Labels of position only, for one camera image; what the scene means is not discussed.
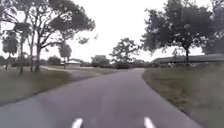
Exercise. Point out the dark round bush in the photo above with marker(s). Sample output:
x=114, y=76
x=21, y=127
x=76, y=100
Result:
x=122, y=65

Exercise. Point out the slender tree with sparse crown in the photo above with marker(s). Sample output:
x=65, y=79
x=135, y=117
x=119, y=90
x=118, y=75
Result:
x=125, y=50

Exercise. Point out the pale side path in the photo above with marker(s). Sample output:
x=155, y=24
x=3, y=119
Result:
x=78, y=74

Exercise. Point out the grey asphalt path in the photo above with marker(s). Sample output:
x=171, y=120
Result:
x=113, y=100

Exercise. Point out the small pale building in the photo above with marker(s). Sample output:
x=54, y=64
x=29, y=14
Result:
x=72, y=63

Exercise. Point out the small dark tree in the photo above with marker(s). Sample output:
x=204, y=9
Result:
x=65, y=50
x=9, y=45

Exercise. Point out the robot's own part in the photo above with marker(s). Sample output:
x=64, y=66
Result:
x=77, y=123
x=148, y=123

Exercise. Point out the large spreading tree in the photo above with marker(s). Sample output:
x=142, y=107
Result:
x=37, y=56

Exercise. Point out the broad dark tree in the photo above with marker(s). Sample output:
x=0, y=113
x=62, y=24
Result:
x=181, y=30

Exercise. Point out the green grass verge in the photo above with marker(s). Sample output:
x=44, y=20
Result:
x=193, y=90

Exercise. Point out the grass with bare patches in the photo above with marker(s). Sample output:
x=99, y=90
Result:
x=26, y=85

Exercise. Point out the long low building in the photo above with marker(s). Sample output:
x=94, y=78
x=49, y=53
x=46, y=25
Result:
x=203, y=59

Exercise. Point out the thin-trunked tree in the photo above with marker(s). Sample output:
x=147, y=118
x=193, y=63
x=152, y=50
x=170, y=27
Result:
x=20, y=63

